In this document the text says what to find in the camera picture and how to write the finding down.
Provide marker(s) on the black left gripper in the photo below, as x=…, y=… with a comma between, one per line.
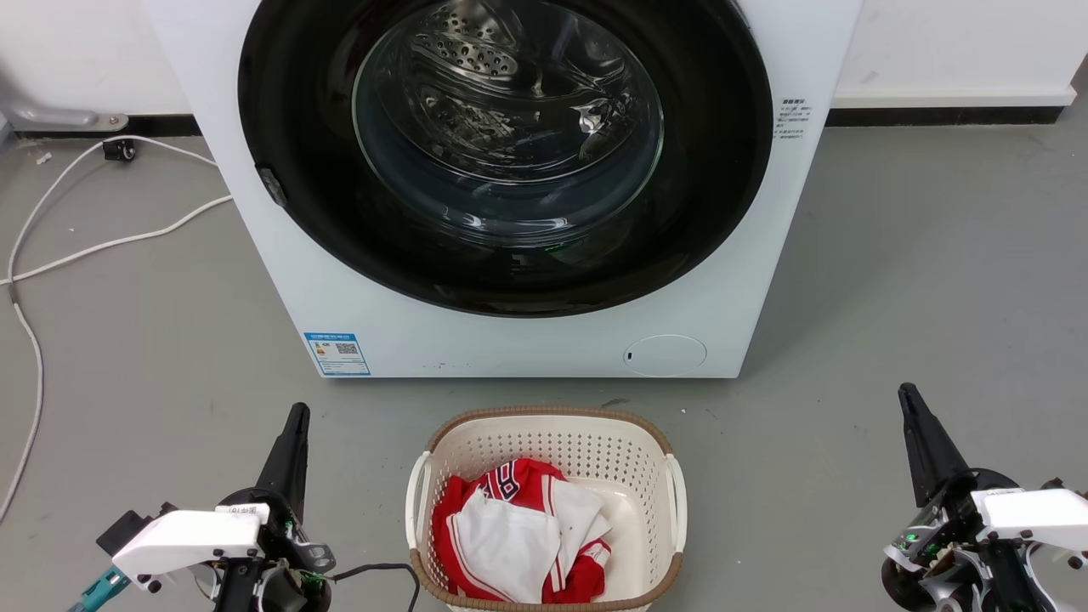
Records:
x=285, y=552

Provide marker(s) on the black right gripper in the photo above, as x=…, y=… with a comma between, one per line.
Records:
x=952, y=518

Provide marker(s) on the black round glass washer door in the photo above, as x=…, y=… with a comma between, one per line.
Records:
x=293, y=127

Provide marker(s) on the white front-load washing machine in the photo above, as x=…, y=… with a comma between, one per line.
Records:
x=510, y=344

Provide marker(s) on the blue energy label sticker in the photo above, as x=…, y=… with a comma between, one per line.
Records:
x=337, y=354

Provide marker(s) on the teal connector plug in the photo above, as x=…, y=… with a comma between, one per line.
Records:
x=100, y=588

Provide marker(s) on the red and white jersey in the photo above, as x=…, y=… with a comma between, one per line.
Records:
x=501, y=544

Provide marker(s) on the cream perforated laundry basket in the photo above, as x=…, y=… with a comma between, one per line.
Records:
x=552, y=438

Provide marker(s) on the round white filter cover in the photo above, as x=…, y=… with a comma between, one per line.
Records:
x=665, y=355

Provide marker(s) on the small black caster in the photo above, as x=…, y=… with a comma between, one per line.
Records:
x=119, y=150

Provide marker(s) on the small printed text label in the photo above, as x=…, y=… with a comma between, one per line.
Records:
x=793, y=117

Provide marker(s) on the stainless steel washer drum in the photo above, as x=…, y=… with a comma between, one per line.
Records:
x=476, y=51

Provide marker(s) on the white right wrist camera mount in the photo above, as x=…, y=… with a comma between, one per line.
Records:
x=1037, y=514

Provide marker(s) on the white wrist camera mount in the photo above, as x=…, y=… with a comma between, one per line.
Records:
x=1037, y=514
x=187, y=540

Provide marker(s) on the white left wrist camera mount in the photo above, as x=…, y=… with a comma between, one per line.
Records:
x=187, y=540

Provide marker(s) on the grey metal pipe bracket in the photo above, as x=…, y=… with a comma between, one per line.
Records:
x=59, y=116

